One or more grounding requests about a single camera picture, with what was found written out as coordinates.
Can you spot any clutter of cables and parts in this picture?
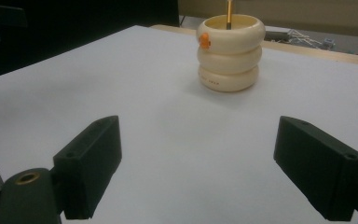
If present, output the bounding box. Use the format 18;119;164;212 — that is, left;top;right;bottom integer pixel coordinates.
263;25;337;51

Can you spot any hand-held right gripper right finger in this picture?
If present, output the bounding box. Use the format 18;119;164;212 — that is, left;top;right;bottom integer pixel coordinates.
273;115;358;222

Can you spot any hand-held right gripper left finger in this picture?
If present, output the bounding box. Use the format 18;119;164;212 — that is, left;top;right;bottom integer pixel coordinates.
52;115;123;221

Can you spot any white table cover sheet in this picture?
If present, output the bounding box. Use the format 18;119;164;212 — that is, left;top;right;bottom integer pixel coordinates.
0;24;358;224

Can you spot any cream ringed pen holder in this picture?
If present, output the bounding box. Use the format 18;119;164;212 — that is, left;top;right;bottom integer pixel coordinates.
196;13;267;93

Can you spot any black curtain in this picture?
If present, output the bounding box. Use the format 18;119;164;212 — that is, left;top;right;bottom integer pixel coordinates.
0;0;180;82

